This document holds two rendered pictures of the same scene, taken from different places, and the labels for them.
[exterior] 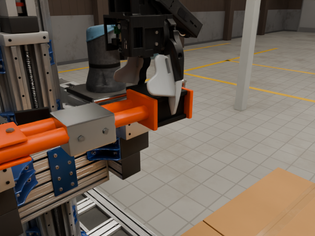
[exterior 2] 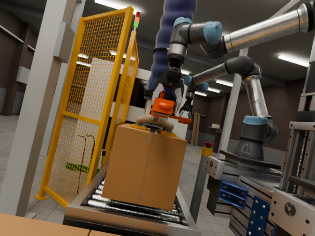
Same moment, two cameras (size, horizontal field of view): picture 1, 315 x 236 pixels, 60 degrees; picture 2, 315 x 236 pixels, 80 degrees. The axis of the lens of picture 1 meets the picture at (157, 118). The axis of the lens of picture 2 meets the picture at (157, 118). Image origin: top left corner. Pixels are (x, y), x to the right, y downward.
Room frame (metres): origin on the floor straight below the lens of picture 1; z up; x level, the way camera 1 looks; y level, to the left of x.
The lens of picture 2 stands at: (0.86, -0.60, 1.12)
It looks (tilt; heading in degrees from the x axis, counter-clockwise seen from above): 1 degrees up; 126
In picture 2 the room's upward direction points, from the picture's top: 13 degrees clockwise
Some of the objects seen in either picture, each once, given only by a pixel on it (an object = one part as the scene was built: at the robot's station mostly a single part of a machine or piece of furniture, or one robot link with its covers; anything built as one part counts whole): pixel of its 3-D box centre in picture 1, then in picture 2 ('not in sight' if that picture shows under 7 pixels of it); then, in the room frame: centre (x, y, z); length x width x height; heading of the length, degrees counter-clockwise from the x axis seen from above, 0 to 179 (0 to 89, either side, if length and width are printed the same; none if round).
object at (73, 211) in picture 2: not in sight; (134, 223); (0.27, 0.20, 0.58); 0.70 x 0.03 x 0.06; 40
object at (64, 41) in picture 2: not in sight; (64, 43); (-0.91, 0.19, 1.62); 0.20 x 0.05 x 0.30; 130
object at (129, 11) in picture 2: not in sight; (81, 111); (-0.92, 0.51, 1.05); 0.87 x 0.10 x 2.10; 2
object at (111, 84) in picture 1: (105, 74); not in sight; (1.02, 0.20, 1.09); 0.15 x 0.15 x 0.10
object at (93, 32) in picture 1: (105, 42); not in sight; (1.02, 0.19, 1.20); 0.13 x 0.12 x 0.14; 94
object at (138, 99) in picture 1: (159, 104); (162, 106); (0.43, 0.00, 1.18); 0.08 x 0.07 x 0.05; 129
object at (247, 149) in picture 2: not in sight; (249, 148); (0.67, 0.55, 1.09); 0.15 x 0.15 x 0.10
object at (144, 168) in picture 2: not in sight; (144, 157); (0.04, 0.47, 0.85); 0.60 x 0.40 x 0.40; 130
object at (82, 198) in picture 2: not in sight; (110, 167); (-0.73, 0.89, 0.50); 2.31 x 0.05 x 0.19; 130
